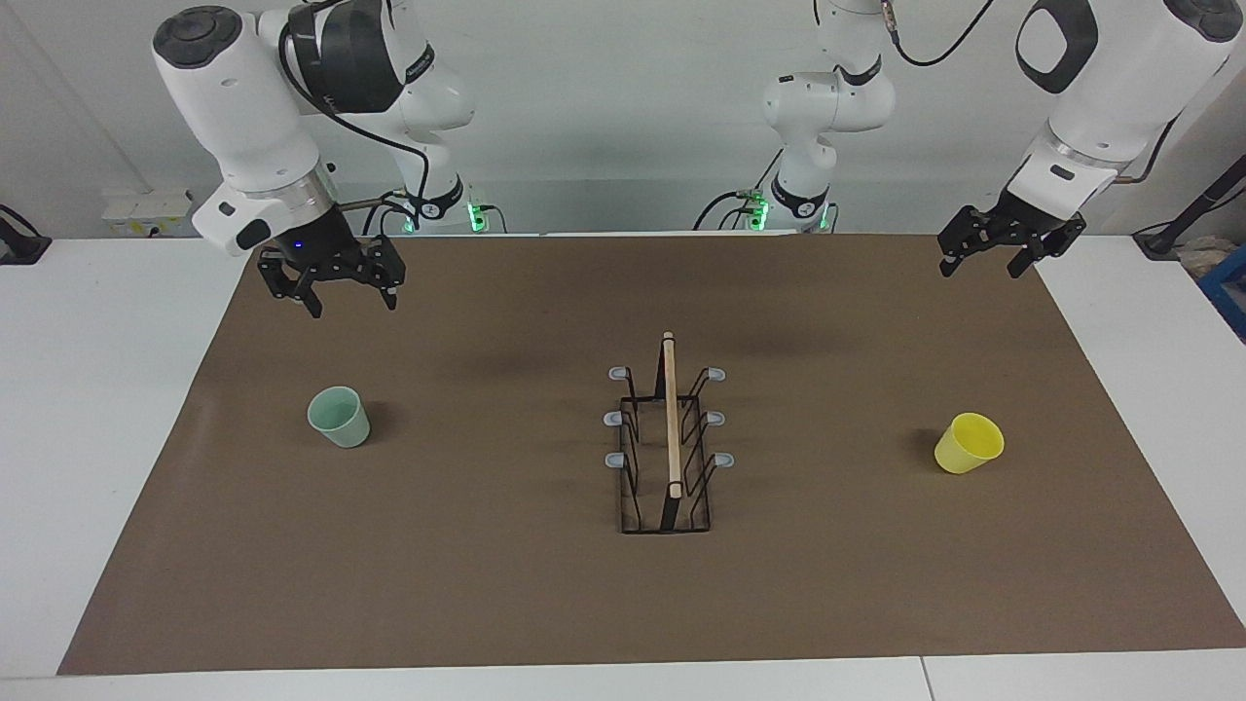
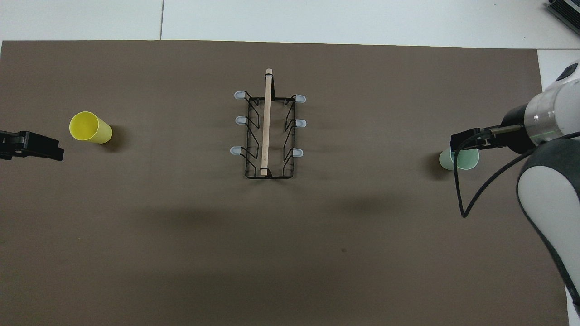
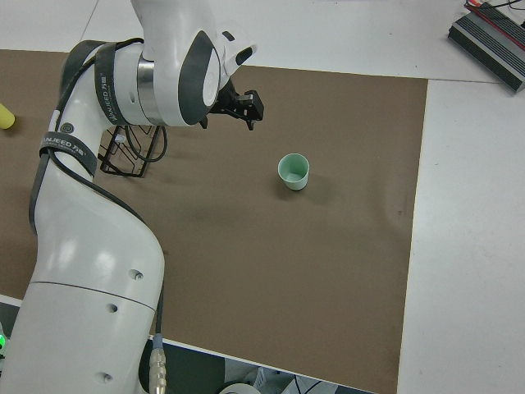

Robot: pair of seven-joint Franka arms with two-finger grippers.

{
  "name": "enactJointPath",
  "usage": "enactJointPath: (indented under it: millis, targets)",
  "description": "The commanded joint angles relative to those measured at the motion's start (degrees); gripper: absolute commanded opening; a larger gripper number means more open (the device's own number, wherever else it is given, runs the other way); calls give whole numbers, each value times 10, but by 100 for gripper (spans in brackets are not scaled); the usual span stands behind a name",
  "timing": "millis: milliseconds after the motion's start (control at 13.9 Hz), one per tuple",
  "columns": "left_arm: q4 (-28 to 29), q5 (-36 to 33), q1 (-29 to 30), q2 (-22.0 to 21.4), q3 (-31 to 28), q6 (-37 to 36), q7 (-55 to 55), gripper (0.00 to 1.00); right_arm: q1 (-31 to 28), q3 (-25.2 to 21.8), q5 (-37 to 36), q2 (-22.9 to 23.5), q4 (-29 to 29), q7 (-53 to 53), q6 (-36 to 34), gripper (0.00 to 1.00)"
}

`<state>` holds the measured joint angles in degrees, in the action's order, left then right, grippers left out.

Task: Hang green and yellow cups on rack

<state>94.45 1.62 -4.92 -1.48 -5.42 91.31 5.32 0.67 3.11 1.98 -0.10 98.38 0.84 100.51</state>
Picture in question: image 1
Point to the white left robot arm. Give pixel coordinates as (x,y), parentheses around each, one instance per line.
(1119,88)

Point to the crumpled clear plastic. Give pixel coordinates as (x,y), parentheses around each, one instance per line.
(1202,258)

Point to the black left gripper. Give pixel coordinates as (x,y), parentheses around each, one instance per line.
(1027,226)

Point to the black stand pole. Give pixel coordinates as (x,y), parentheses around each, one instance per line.
(1192,209)

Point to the blue box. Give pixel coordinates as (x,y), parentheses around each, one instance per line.
(1227,292)

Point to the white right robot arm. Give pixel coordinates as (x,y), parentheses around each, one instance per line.
(243,107)

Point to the pale green plastic cup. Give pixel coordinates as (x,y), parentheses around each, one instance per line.
(341,424)

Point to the brown table mat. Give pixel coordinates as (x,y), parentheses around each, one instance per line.
(487,584)

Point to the white wall socket strip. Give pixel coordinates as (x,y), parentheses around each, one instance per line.
(146,209)

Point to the yellow plastic cup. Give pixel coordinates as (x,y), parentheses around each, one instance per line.
(969,443)

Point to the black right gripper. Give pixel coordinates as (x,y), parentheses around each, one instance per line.
(326,253)

